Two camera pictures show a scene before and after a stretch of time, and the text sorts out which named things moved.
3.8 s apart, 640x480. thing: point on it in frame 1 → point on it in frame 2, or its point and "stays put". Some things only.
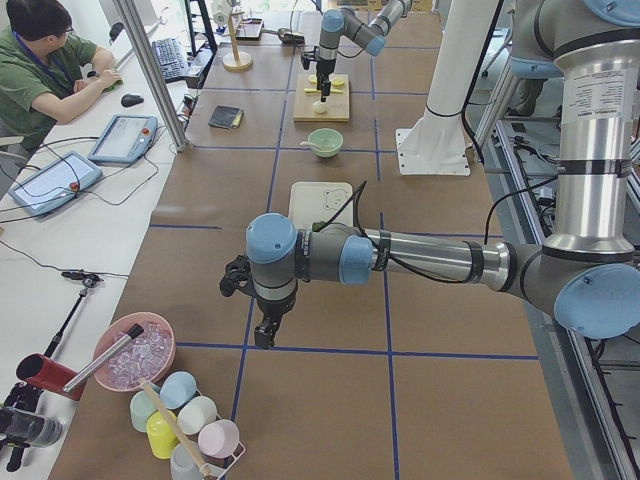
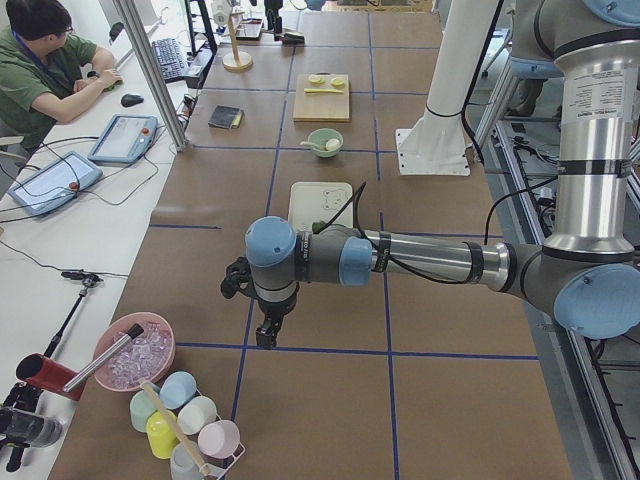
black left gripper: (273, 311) stays put
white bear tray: (312, 203) stays put
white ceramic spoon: (306, 143) stays put
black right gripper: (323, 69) → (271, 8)
